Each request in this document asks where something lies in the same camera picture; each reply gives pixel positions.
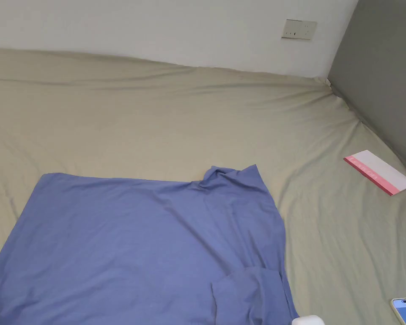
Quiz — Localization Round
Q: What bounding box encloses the blue shirt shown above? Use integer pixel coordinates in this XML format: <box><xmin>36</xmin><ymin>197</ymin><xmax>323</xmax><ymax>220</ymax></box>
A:
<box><xmin>0</xmin><ymin>164</ymin><xmax>300</xmax><ymax>325</ymax></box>

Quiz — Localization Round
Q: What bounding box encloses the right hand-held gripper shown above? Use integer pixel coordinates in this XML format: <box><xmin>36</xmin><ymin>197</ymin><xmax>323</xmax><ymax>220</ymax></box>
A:
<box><xmin>291</xmin><ymin>314</ymin><xmax>325</xmax><ymax>325</ymax></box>

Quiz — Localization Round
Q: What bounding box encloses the bed with beige sheet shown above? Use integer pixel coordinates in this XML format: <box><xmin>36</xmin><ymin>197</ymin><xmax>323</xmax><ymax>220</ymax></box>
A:
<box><xmin>0</xmin><ymin>47</ymin><xmax>406</xmax><ymax>325</ymax></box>

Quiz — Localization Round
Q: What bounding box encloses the grey padded headboard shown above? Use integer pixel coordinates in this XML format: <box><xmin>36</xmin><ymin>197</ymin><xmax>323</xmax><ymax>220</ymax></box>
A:
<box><xmin>326</xmin><ymin>0</ymin><xmax>406</xmax><ymax>174</ymax></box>

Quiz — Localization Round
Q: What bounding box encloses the beige wall socket plate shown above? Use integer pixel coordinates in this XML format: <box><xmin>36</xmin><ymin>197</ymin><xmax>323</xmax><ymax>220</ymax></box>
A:
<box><xmin>281</xmin><ymin>19</ymin><xmax>318</xmax><ymax>41</ymax></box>

